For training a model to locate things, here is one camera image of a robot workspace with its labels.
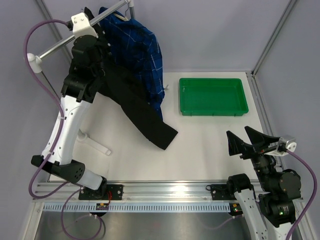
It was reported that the white slotted cable duct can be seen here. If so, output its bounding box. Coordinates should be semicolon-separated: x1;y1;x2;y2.
42;202;231;213

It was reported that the silver clothes rack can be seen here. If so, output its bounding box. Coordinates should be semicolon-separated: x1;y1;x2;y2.
29;0;135;156

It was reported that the aluminium frame post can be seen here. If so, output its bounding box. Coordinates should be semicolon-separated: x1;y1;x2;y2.
251;0;299;77

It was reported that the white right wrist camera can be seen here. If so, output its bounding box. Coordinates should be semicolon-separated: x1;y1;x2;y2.
266;135;297;157

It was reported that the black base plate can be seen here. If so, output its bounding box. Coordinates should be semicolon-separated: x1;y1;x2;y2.
78;183;124;201
205;184;236;201

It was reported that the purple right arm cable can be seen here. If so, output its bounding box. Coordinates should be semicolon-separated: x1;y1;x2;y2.
199;148;316;240

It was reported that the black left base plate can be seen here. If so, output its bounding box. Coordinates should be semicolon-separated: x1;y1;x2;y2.
78;183;124;201

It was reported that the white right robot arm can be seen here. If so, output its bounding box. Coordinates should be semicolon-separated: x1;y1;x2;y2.
226;126;302;240

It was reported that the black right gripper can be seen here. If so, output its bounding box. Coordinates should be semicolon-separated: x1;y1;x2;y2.
227;125;283;192

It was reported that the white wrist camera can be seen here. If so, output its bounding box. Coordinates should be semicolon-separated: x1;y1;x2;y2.
70;12;99;38
266;135;297;157

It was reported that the wooden hanger of blue shirt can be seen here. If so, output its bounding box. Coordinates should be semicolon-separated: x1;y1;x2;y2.
112;5;132;22

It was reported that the blue plaid shirt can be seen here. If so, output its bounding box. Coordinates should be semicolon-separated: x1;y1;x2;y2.
99;14;165;119

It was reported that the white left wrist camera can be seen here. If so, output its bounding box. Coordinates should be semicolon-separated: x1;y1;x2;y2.
70;12;99;38

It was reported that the black button shirt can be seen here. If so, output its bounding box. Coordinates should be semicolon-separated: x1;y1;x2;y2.
83;6;179;151

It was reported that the aluminium mounting rail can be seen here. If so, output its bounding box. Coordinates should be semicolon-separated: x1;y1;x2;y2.
34;181;234;203

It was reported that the green plastic tray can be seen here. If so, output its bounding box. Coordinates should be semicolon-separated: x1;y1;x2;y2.
179;78;249;117

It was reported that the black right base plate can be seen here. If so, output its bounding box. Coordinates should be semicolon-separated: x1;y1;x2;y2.
205;184;236;201

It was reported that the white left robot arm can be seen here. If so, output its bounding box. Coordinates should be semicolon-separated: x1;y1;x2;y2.
31;35;111;200

